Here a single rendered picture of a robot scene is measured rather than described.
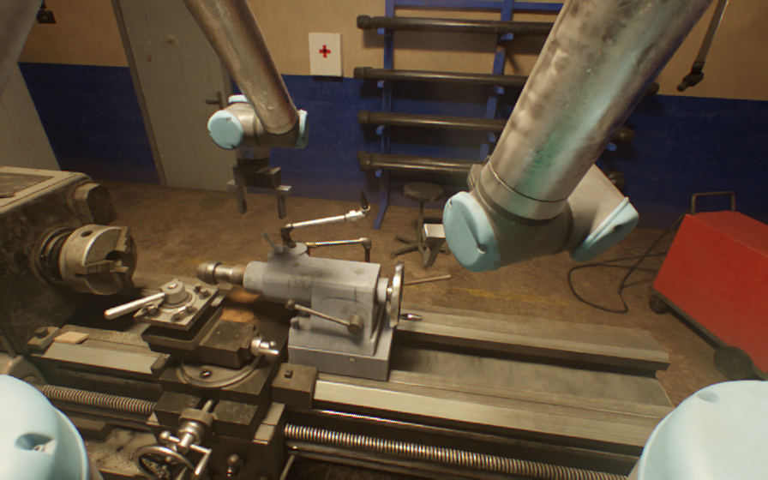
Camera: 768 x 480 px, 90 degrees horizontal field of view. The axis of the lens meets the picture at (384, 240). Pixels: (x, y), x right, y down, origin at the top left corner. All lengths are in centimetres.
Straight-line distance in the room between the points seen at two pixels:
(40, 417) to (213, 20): 54
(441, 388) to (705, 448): 114
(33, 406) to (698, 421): 38
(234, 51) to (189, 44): 401
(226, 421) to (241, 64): 96
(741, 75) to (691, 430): 456
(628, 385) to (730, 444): 150
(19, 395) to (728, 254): 319
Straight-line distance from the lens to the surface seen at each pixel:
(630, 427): 148
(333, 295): 126
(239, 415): 131
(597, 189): 52
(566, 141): 35
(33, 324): 185
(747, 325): 322
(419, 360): 161
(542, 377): 167
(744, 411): 32
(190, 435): 130
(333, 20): 417
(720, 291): 327
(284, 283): 130
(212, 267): 146
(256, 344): 127
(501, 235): 41
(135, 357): 164
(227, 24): 70
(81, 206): 186
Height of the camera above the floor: 190
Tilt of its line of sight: 30 degrees down
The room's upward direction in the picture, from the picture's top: 2 degrees clockwise
